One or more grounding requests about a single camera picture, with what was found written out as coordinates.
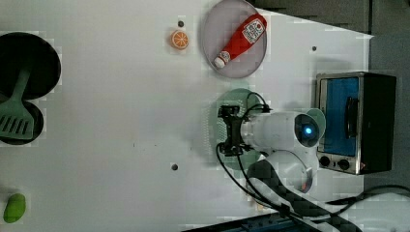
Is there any grey round plate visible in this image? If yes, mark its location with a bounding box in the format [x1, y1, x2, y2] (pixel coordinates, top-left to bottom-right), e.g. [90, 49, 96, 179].
[201, 0, 268, 78]

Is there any red ketchup bottle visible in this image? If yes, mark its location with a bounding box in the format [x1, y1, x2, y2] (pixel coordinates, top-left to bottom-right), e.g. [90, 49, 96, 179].
[214, 14, 267, 69]

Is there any mint green round plate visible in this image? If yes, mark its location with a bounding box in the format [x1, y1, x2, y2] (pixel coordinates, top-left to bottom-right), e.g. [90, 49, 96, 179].
[307, 108, 326, 138]

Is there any black toaster oven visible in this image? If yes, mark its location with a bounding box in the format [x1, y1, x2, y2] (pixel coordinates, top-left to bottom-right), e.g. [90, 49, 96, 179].
[315, 72, 396, 175]

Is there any mint green oval strainer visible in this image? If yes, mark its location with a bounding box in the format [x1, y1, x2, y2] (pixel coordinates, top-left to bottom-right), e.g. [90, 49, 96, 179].
[202, 88, 263, 178]

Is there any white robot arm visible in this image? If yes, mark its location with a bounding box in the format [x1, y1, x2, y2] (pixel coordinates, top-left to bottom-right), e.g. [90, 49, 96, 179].
[216, 103, 409, 232]

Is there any green spatula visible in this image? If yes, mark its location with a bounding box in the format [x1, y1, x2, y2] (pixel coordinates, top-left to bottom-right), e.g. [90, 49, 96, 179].
[0, 70, 34, 140]

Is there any black cylindrical cup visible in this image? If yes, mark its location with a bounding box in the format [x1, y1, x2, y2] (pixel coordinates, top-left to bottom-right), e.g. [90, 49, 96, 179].
[0, 101, 44, 146]
[0, 32, 62, 100]

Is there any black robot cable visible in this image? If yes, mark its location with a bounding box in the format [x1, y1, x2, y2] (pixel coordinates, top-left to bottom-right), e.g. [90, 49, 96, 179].
[215, 92, 410, 223]

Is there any orange slice toy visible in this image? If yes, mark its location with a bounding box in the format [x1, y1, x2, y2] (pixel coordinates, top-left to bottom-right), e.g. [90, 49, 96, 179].
[170, 30, 190, 50]

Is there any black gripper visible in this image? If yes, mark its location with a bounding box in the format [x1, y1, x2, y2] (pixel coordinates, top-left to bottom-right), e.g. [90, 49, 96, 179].
[218, 105, 250, 157]

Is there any green pickle toy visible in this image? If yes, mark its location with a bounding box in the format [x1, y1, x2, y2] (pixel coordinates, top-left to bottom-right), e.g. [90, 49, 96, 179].
[3, 193, 26, 223]

